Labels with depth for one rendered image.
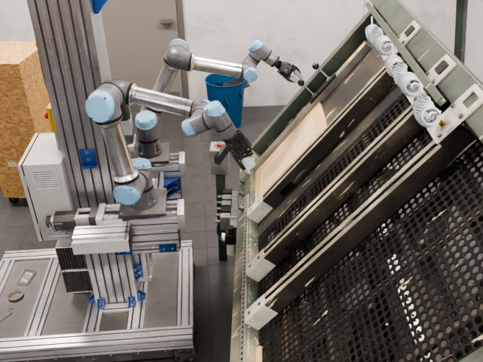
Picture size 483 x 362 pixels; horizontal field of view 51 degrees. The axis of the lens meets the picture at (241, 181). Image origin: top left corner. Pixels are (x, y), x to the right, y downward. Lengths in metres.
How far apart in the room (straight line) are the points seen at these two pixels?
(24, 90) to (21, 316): 1.63
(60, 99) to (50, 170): 0.36
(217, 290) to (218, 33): 3.07
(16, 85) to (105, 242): 1.87
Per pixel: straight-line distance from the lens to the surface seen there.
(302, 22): 5.74
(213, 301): 3.43
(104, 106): 2.10
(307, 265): 1.86
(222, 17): 5.61
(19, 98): 4.07
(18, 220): 4.47
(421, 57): 2.05
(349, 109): 2.30
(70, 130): 2.53
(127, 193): 2.27
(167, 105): 2.19
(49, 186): 2.66
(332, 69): 3.01
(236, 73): 2.70
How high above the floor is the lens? 2.47
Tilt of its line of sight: 33 degrees down
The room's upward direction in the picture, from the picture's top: straight up
